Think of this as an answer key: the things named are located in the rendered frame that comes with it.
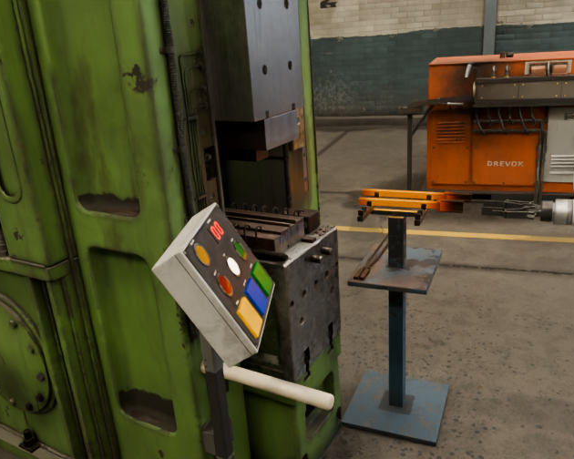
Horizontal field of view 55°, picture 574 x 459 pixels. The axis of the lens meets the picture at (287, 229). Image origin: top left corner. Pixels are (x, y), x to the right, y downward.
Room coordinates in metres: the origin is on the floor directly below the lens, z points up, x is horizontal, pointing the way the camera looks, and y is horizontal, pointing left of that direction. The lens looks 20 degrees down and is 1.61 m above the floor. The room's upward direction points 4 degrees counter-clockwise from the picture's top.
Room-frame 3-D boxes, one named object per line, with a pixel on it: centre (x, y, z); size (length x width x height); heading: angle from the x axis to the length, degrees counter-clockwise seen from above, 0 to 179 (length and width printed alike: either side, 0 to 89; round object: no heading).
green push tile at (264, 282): (1.29, 0.08, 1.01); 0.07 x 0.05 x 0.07; 173
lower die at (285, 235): (1.84, 0.17, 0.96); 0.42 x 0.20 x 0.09; 58
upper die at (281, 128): (1.84, 0.17, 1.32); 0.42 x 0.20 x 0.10; 58
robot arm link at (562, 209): (1.78, -0.96, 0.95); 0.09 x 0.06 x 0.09; 156
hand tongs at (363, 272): (2.17, -0.39, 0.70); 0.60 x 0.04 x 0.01; 154
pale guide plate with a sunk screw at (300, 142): (2.06, -0.06, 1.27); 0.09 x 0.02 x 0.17; 148
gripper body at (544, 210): (1.81, -0.89, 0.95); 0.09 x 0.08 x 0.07; 66
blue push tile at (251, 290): (1.19, 0.09, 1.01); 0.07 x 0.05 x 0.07; 173
